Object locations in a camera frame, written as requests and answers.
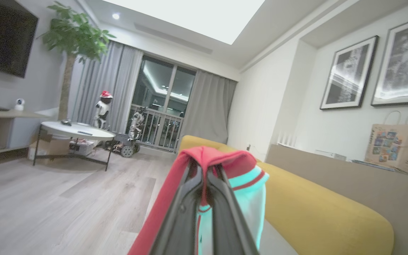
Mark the white ribbed radiator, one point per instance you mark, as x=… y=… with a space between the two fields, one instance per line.
x=286 y=139

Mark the recessed ceiling spotlight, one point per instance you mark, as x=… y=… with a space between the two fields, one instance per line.
x=115 y=16

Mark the black wall television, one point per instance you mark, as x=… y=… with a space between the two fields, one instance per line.
x=2 y=35

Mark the round white coffee table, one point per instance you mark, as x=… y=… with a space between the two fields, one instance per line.
x=76 y=131

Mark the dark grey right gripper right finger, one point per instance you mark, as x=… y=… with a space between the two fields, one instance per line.
x=228 y=223

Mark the white security camera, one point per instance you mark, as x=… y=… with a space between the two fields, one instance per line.
x=20 y=104

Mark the humanoid robot with red hat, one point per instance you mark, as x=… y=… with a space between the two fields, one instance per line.
x=103 y=108

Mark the stack of magazines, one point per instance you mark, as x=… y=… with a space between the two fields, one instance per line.
x=377 y=165

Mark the small dark table object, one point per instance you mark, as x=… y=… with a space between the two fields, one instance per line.
x=66 y=122

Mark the brown paper bag with stickers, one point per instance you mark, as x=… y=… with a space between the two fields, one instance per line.
x=398 y=148

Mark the small wheeled robot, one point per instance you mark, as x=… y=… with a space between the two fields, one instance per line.
x=129 y=149

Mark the large ceiling light panel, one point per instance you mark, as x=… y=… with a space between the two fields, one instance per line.
x=197 y=16

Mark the flat white box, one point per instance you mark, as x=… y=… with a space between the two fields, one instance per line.
x=331 y=155

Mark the grey curtain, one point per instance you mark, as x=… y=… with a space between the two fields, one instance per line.
x=117 y=88
x=207 y=106

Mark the red and white garment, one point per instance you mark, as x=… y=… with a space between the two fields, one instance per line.
x=225 y=159

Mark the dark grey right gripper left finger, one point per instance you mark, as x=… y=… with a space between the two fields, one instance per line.
x=181 y=219

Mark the white box under table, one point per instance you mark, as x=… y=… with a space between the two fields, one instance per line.
x=81 y=147

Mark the tall green potted tree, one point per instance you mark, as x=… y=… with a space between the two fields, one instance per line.
x=73 y=35

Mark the large framed black white picture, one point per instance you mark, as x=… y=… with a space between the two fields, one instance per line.
x=404 y=60

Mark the white wall socket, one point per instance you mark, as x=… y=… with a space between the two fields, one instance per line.
x=248 y=146

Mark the dark remote control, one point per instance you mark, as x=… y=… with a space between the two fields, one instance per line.
x=85 y=133

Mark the glass balcony door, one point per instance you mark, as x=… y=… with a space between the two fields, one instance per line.
x=154 y=81

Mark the metal balcony railing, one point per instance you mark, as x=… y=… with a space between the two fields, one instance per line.
x=163 y=132

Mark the long ceiling air vent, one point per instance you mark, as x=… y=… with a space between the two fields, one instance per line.
x=172 y=38

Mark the upholstered fabric sofa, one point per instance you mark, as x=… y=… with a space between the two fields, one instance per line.
x=313 y=205

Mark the small framed black white picture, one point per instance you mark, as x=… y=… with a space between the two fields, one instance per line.
x=347 y=76

